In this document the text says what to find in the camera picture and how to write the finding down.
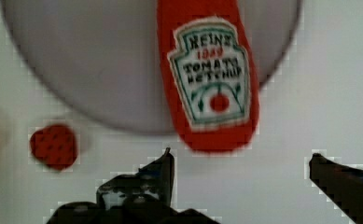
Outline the red strawberry toy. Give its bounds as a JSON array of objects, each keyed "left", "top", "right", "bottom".
[{"left": 29, "top": 124, "right": 78, "bottom": 171}]

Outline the lilac round plate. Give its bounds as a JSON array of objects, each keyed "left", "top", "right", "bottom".
[{"left": 0, "top": 0, "right": 303, "bottom": 134}]

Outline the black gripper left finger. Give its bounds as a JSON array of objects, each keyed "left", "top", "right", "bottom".
[{"left": 47, "top": 149, "right": 219, "bottom": 224}]

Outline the red plush ketchup bottle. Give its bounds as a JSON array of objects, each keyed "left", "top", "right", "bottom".
[{"left": 157, "top": 0, "right": 259, "bottom": 152}]

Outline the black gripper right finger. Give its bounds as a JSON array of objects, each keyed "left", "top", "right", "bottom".
[{"left": 309, "top": 153, "right": 363, "bottom": 224}]

